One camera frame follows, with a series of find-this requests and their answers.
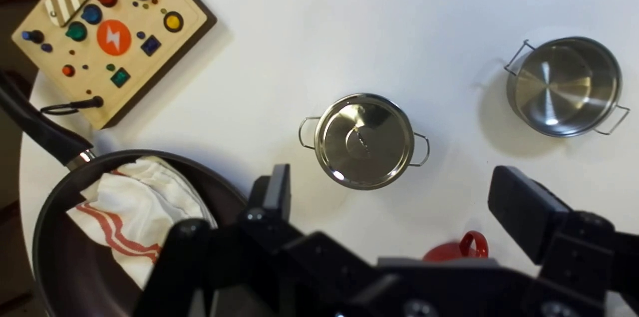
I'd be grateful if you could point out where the white cloth with red stripes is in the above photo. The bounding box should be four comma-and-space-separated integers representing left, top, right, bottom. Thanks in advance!
66, 156, 218, 290

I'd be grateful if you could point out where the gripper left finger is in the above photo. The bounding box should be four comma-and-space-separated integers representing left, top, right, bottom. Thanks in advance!
132, 163, 381, 317

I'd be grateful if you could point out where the wooden toy switch board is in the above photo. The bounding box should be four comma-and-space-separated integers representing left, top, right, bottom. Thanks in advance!
11, 0, 218, 130

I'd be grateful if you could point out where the steel pot lid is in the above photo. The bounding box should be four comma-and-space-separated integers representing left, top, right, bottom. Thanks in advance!
315, 93, 415, 190

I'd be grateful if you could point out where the black frying pan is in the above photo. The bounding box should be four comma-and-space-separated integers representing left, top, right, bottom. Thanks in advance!
0, 70, 250, 317

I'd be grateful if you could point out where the red cup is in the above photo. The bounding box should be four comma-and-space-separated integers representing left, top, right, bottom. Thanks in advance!
423, 231, 489, 263

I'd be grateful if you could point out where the open steel pot with handles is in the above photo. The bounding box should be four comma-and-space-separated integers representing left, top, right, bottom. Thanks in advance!
503, 36, 631, 138

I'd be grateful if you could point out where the small steel pot with handles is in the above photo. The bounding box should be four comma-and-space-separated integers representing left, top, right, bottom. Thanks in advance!
299, 92, 431, 191

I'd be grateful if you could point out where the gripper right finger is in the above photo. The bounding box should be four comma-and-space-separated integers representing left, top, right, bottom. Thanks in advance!
488, 166, 639, 317

